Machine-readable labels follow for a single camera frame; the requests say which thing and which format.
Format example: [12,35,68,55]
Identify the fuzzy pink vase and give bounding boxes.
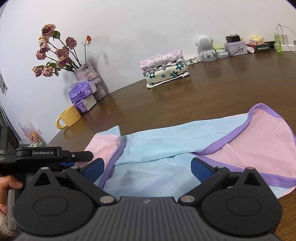
[74,63,107,102]

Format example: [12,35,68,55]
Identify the purple tissue pack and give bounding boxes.
[68,81,97,114]

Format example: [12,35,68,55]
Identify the folded floral clothes stack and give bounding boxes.
[140,50,189,88]

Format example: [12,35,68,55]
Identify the pink blue mesh jacket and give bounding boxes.
[86,103,295,199]

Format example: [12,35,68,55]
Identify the green white small boxes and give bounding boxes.
[214,47,229,59]

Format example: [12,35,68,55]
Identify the green liquid bottle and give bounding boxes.
[273,30,282,53]

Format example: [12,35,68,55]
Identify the white charging cable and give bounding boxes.
[276,23,296,52]

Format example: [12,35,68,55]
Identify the black red box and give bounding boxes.
[246,43,271,53]

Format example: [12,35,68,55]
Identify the yellow ceramic mug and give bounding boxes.
[55,105,81,130]

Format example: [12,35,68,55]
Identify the white round robot toy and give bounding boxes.
[196,35,217,62]

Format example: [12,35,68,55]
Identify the pink artificial flower bouquet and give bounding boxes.
[32,24,86,77]

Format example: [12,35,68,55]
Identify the person left hand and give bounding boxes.
[0,175,23,214]

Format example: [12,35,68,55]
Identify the black small device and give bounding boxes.
[226,34,241,43]

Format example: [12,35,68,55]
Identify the yellow sticky note stack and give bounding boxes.
[249,36,264,45]

